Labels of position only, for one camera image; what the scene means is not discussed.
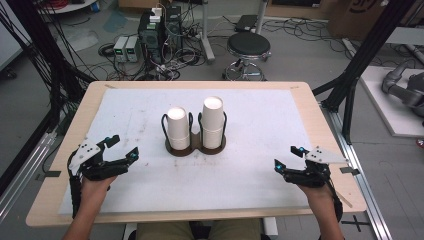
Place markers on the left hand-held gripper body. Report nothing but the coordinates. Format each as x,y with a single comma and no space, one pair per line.
87,151

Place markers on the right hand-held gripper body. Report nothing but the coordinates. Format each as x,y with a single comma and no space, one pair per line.
321,158

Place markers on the short stack of paper cups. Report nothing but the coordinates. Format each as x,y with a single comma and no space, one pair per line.
178,130

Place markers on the brown cup holder black rods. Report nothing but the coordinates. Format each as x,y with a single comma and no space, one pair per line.
195,140

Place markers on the tall stack of paper cups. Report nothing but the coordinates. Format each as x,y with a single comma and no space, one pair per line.
212,123

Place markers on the person's right hand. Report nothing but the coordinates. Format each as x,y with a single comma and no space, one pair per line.
318,195

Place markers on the person's left hand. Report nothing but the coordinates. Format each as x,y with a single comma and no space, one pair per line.
95,190

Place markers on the black tape piece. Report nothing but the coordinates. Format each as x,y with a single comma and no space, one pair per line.
350,170
52,173

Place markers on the black tape cross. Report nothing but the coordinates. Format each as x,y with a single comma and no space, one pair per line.
356,223

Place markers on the white floor platform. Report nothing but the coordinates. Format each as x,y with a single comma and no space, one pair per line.
386,113

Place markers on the person's legs in khaki pants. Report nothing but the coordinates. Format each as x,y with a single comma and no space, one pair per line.
160,231

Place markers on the grey power supply unit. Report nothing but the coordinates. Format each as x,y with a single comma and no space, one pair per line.
132,49
120,49

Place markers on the black computer tower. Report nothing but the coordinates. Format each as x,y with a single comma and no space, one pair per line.
150,36
173,26

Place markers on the black round stool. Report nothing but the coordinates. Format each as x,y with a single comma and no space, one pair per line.
248,44

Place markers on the black flat device on floor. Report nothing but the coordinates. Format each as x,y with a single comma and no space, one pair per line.
246,22

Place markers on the white metal table leg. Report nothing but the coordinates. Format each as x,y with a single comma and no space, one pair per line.
207,36

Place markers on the cardboard box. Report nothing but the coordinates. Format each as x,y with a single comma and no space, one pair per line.
360,18

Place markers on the aluminium rail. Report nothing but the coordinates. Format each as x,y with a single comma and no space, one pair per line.
358,166
23,173

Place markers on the black metal frame post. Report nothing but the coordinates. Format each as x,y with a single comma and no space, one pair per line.
363,56

